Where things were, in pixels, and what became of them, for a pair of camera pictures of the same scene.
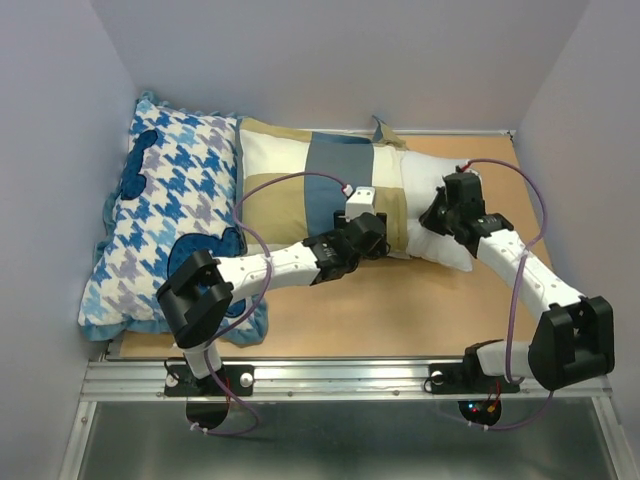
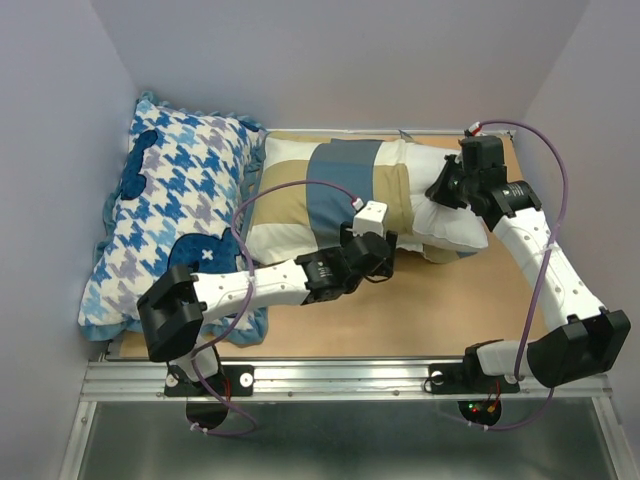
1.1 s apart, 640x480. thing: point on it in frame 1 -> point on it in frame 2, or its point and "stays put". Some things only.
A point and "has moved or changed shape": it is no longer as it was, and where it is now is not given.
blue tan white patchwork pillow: x=292 y=183 has moved or changed shape
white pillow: x=423 y=173 has moved or changed shape
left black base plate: x=180 y=381 stays put
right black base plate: x=466 y=378 stays put
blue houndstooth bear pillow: x=178 y=191 stays put
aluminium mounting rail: x=145 y=381 stays put
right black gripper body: x=440 y=215 -> x=470 y=183
